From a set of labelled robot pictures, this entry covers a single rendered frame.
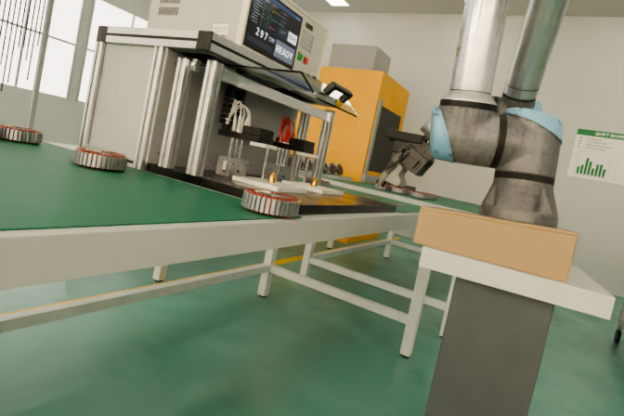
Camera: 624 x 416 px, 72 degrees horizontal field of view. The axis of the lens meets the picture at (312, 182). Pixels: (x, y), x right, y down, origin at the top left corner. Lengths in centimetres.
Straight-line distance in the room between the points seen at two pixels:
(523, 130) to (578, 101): 548
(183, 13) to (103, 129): 41
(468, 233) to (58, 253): 67
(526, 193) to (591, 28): 580
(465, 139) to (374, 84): 403
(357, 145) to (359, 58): 110
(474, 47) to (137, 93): 84
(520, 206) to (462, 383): 37
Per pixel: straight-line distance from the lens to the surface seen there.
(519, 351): 97
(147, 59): 126
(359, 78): 503
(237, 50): 117
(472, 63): 97
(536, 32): 109
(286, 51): 139
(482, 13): 99
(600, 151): 635
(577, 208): 630
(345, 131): 496
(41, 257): 49
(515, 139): 96
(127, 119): 128
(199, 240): 62
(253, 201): 80
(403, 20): 716
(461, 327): 96
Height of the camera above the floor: 87
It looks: 3 degrees down
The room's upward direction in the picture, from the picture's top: 12 degrees clockwise
